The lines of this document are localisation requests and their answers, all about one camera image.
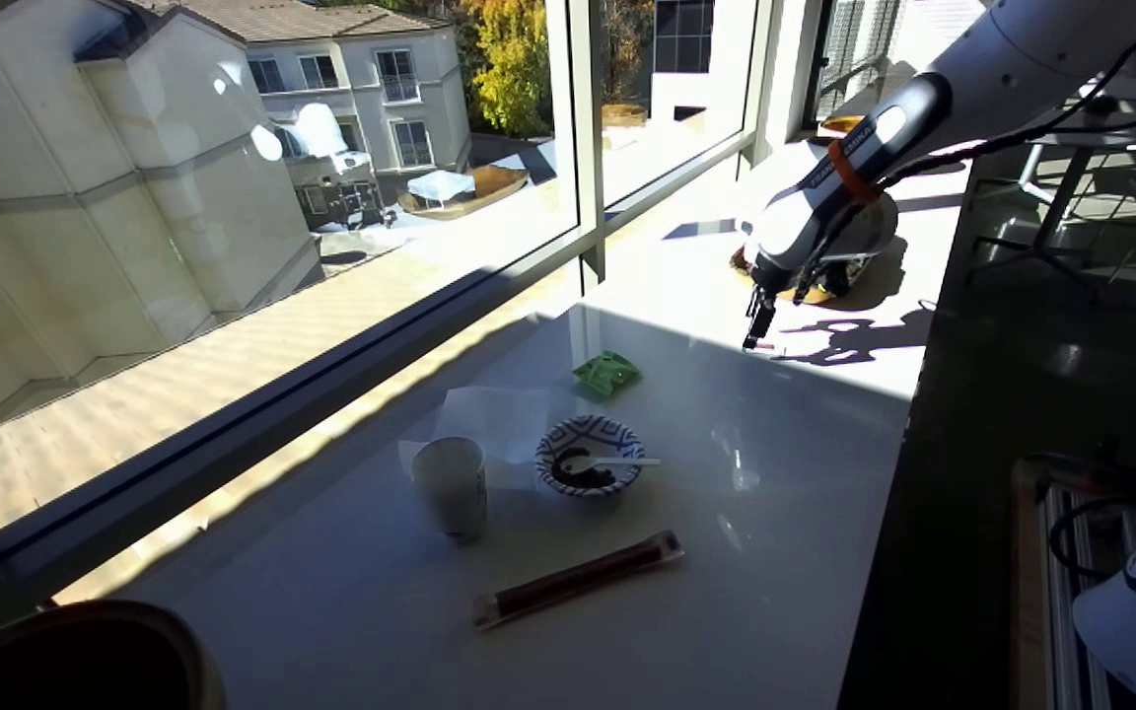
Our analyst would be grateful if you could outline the blue white patterned bowl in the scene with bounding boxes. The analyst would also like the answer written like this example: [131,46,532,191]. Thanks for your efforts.
[532,410,650,504]

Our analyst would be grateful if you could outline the brown chopsticks in clear wrapper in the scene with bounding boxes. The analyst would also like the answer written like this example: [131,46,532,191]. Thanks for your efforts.
[468,530,689,630]

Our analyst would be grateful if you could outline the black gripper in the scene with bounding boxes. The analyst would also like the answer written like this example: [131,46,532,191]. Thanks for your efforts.
[736,239,819,354]

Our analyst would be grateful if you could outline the grey window frame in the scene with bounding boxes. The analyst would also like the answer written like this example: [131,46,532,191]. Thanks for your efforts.
[0,0,861,623]

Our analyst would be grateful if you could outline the large white apartment building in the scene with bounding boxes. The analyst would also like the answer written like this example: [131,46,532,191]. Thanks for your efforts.
[0,0,329,454]

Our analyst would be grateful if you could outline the green packet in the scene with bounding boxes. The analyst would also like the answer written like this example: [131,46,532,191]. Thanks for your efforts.
[573,346,647,405]

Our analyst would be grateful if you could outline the metal rack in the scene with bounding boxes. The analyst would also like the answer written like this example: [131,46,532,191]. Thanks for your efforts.
[1002,454,1132,710]

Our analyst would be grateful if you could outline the black tripod stand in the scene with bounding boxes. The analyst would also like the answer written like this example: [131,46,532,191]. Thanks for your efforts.
[1008,132,1136,262]

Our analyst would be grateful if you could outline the patterned white paper cup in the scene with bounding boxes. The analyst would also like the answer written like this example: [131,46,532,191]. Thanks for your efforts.
[406,433,494,550]

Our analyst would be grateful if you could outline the brown cardboard box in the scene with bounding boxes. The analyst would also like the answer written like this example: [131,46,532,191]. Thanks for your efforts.
[727,192,916,312]

